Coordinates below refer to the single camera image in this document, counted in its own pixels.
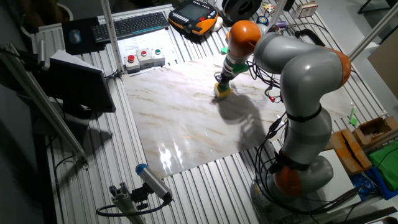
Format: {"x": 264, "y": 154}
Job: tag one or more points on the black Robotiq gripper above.
{"x": 225, "y": 79}

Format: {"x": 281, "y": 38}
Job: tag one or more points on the green cloth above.
{"x": 387, "y": 165}

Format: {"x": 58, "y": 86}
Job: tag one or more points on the black orange teach pendant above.
{"x": 192, "y": 15}

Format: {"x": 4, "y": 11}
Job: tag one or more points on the black mouse pad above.
{"x": 90, "y": 46}

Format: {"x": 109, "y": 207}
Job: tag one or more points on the small green plastic piece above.
{"x": 353, "y": 118}

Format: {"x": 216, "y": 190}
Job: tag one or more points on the marble pattern sheet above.
{"x": 180, "y": 124}

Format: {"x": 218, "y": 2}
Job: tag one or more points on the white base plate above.
{"x": 340, "y": 183}

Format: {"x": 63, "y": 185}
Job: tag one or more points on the yellow box with green button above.
{"x": 222, "y": 94}

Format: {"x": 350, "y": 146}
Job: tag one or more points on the black monitor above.
{"x": 81, "y": 90}

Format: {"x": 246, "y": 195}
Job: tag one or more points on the large brown cardboard panel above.
{"x": 385, "y": 68}

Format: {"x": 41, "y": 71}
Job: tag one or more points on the small white box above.
{"x": 306, "y": 9}

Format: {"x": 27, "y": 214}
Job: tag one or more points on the silver cylindrical device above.
{"x": 43, "y": 54}

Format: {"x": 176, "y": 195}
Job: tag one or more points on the blue plastic item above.
{"x": 379, "y": 186}

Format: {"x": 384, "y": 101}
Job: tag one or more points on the black keyboard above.
{"x": 130, "y": 26}

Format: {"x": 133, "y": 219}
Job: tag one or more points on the grey box small red button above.
{"x": 145, "y": 59}

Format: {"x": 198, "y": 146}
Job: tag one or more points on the white round object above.
{"x": 218, "y": 24}

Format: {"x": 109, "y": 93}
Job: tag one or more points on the round black blue disc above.
{"x": 262, "y": 20}

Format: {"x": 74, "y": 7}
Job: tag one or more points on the Rubik's cube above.
{"x": 268, "y": 7}

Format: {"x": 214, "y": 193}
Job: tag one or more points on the long diagonal aluminium strut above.
{"x": 43, "y": 105}

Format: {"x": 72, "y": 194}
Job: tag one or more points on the white paper sheets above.
{"x": 143, "y": 40}

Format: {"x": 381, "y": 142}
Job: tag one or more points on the silver aluminium post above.
{"x": 276, "y": 12}
{"x": 373, "y": 32}

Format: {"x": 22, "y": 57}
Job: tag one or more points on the small purple cylinder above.
{"x": 280, "y": 24}

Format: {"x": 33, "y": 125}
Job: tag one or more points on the green plastic wrist mount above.
{"x": 241, "y": 68}

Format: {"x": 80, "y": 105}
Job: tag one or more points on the grey box large red button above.
{"x": 132, "y": 63}

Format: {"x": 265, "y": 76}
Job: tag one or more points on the short aluminium profile stand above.
{"x": 124, "y": 202}

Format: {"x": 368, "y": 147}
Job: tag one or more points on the upright aluminium profile post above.
{"x": 111, "y": 34}

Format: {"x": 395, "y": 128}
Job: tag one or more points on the flat taped cardboard box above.
{"x": 348, "y": 152}

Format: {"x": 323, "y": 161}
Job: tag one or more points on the open brown cardboard box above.
{"x": 373, "y": 127}

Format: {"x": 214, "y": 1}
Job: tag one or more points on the black filament spool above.
{"x": 230, "y": 9}

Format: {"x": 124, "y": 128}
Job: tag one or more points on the silver bar camera blue end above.
{"x": 154, "y": 182}

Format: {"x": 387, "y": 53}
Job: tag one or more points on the grey box with green button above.
{"x": 158, "y": 56}

